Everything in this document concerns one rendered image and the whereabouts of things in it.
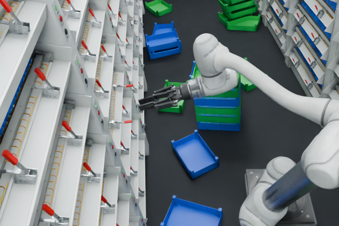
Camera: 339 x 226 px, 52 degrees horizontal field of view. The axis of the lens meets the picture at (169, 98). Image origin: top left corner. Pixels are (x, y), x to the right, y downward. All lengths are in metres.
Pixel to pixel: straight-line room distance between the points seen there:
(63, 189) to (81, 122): 0.25
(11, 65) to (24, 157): 0.20
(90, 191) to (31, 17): 0.57
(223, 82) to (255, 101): 1.29
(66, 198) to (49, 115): 0.22
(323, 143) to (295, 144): 1.33
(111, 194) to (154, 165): 1.02
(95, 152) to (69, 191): 0.34
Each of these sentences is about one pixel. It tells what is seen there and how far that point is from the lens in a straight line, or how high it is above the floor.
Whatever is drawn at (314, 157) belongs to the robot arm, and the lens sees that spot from 1.12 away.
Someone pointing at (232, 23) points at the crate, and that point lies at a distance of 3.64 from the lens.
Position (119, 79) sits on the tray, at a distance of 1.89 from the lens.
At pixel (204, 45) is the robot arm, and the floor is 1.11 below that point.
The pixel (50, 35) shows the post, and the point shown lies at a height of 1.39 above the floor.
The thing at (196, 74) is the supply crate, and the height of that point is 0.40.
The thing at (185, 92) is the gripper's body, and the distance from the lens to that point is 1.48.
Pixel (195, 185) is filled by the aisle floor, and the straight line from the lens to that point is 2.24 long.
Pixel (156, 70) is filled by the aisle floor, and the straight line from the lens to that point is 3.16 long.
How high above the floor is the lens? 1.85
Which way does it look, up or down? 41 degrees down
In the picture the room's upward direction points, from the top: 12 degrees counter-clockwise
